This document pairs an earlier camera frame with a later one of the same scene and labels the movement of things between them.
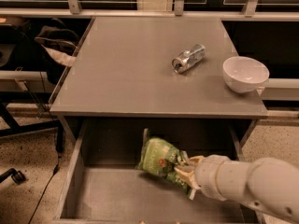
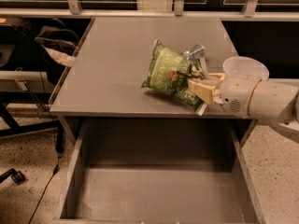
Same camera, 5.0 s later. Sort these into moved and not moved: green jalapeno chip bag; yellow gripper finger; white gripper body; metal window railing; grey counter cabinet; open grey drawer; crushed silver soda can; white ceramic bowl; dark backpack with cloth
Moved: white gripper body; green jalapeno chip bag; yellow gripper finger
Not moved: crushed silver soda can; grey counter cabinet; dark backpack with cloth; open grey drawer; white ceramic bowl; metal window railing
